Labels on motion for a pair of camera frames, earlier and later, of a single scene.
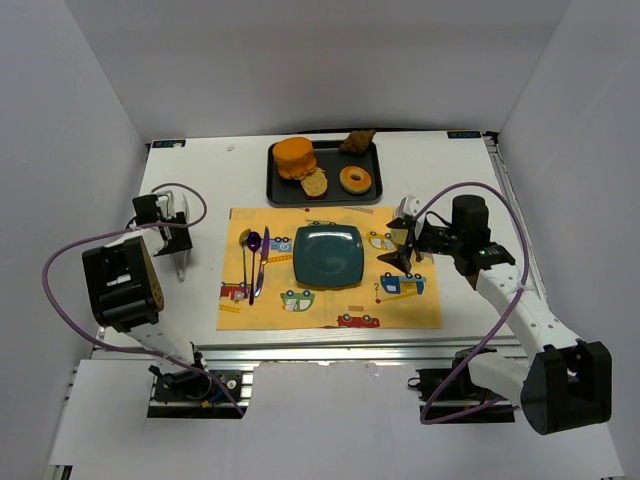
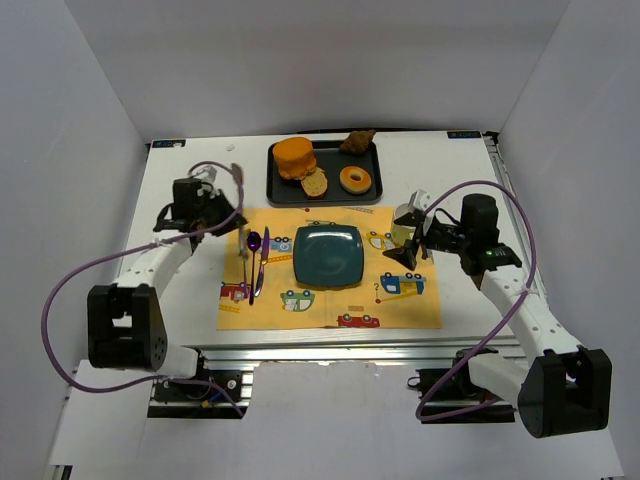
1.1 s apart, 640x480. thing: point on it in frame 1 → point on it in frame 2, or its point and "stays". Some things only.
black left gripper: x=175 y=238 → x=220 y=212
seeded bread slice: x=314 y=184 stays
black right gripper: x=412 y=240 stays
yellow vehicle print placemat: x=257 y=291 stays
